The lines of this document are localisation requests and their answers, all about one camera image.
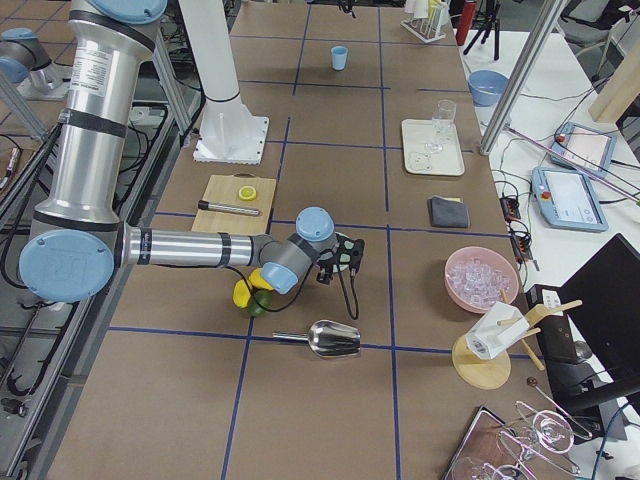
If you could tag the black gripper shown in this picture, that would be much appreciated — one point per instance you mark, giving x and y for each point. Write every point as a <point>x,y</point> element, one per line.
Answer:
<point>346,8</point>
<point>324,274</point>

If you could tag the light green bowl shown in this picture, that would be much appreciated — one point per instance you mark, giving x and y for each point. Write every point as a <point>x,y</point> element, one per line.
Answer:
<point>346,249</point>

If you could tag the light blue cup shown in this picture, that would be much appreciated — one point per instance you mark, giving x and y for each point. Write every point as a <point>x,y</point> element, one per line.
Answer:
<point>339,56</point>

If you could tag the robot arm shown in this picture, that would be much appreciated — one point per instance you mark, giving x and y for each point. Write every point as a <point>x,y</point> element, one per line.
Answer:
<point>79,236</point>

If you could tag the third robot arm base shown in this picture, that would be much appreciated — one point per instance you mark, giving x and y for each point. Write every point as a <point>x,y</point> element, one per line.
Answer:
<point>27,65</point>

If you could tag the metal ice scoop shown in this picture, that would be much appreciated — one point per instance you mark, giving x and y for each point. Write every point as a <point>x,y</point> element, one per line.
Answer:
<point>327,339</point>

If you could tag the pink bowl of ice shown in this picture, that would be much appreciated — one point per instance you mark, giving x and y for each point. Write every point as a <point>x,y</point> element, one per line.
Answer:
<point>476,278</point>

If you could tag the blue bowl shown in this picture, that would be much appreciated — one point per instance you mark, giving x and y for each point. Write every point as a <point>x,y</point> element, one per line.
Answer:
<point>487,87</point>

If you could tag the yellow lemon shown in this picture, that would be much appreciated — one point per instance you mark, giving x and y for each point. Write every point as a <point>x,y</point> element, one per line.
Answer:
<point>257,281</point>
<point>242,293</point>

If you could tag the green lime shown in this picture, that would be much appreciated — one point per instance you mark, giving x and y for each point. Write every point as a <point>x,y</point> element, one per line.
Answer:
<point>259,303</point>

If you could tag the grey folded cloth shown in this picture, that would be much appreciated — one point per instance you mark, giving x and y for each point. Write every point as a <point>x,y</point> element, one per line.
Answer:
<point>448,213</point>

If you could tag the lemon half slice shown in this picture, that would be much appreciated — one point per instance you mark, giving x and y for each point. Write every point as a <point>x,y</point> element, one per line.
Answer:
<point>247,193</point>

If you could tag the wooden cutting board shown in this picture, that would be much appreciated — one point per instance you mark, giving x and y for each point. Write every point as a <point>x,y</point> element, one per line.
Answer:
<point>225,189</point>

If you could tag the red bottle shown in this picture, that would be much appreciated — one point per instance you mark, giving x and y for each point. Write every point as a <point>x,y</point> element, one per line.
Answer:
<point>465,21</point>

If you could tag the cream bear tray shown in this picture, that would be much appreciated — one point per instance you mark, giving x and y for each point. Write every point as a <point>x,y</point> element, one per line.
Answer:
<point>418,160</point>

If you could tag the black tripod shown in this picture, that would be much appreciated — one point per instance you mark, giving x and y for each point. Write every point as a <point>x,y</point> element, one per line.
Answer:
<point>491,25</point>

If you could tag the clear wine glass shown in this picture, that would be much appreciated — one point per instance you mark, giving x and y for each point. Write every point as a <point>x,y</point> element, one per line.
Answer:
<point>442,121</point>

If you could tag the white paper cup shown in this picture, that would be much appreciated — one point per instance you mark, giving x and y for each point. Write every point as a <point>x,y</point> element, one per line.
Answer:
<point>498,329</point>

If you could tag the wooden mug tree stand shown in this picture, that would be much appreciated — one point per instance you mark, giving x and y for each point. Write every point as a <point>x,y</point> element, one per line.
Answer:
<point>492,374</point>

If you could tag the blue teach pendant near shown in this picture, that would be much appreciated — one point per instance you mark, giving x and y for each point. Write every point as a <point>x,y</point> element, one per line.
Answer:
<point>567,200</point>

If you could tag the blue teach pendant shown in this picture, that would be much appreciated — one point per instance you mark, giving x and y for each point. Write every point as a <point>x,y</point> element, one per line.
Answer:
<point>584,146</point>
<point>567,200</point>

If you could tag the glass rack with glasses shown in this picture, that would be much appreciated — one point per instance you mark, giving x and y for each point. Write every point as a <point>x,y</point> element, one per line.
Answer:
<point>534,445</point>

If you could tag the blue teach pendant far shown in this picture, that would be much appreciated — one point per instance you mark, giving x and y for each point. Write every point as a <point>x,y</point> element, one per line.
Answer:
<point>584,146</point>

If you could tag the black monitor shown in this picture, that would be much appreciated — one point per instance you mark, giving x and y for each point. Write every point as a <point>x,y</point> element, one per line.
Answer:
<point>608,320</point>

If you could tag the white wire cup rack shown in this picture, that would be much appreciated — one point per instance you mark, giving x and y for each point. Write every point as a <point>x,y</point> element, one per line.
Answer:
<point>427,19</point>

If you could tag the black handled knife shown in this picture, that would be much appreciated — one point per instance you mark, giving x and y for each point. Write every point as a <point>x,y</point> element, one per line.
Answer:
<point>228,208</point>

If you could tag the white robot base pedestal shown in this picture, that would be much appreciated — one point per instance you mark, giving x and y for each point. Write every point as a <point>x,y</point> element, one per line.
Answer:
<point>228,131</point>

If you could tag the aluminium frame post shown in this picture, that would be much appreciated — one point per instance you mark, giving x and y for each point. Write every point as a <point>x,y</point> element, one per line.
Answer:
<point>543,26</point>

